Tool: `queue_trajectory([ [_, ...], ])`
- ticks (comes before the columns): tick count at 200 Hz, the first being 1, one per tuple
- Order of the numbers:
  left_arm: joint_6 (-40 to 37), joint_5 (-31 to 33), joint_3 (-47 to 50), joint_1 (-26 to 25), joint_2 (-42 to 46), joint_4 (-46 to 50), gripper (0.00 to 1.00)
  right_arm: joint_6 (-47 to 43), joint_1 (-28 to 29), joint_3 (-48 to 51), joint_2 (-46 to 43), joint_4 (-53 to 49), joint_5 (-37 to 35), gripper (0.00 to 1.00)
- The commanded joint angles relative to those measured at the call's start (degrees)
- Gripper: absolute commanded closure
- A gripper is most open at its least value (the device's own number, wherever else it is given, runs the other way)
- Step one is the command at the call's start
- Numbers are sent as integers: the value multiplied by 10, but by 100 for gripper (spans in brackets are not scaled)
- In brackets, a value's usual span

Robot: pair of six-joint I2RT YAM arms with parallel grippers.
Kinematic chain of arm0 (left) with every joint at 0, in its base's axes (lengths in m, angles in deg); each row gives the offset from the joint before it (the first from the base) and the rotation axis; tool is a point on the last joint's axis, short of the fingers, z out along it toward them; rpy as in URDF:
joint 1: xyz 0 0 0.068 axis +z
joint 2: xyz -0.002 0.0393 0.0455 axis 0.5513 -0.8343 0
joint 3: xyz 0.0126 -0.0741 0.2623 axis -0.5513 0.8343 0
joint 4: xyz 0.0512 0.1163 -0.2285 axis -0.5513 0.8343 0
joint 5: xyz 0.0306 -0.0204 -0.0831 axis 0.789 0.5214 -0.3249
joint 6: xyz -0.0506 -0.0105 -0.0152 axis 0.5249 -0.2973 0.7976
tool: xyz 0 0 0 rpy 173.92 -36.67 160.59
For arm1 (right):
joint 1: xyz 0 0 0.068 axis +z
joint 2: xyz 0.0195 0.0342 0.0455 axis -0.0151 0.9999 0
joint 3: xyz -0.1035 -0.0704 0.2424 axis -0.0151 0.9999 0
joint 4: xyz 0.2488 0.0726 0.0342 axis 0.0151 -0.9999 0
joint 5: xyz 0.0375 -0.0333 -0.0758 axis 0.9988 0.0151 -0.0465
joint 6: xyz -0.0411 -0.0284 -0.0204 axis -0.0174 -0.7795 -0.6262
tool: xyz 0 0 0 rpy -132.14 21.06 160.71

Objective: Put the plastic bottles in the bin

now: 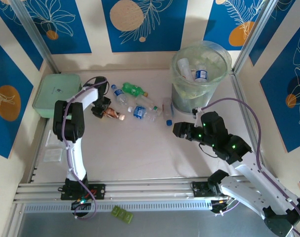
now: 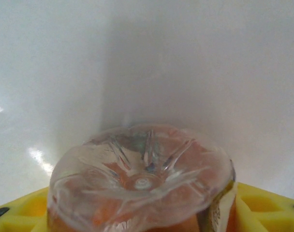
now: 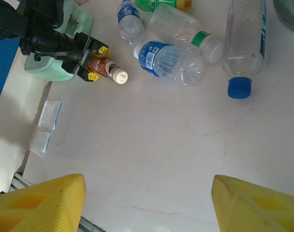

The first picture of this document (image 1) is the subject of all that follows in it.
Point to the green Sprite bottle yellow cap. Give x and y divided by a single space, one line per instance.
131 89

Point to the small green square packet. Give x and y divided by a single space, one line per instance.
128 218
121 214
115 211

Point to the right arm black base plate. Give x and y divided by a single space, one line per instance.
199 190

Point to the clear plastic trash bin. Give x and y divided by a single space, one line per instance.
179 84
182 103

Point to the brown label bottle cream cap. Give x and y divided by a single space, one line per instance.
113 114

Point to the blue floral wall panel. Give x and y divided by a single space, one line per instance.
219 24
16 39
275 111
164 29
275 29
73 29
7 74

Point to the Ganten water bottle white cap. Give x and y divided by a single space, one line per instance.
201 74

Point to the clear plastic packet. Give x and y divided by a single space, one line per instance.
52 138
53 155

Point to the blue-label bottle blue cap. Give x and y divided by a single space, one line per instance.
119 93

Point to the aluminium front rail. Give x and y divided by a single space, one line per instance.
152 190

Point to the aluminium corner post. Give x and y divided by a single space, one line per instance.
254 37
39 39

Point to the blue-label bottle white cap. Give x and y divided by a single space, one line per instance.
140 112

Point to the clear bottle red flower label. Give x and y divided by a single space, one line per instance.
167 108

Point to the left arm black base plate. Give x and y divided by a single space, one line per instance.
98 191

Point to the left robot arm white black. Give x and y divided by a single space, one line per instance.
74 160

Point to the aluminium side rail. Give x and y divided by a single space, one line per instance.
243 98
37 158

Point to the pale green zip case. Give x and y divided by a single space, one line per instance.
56 89

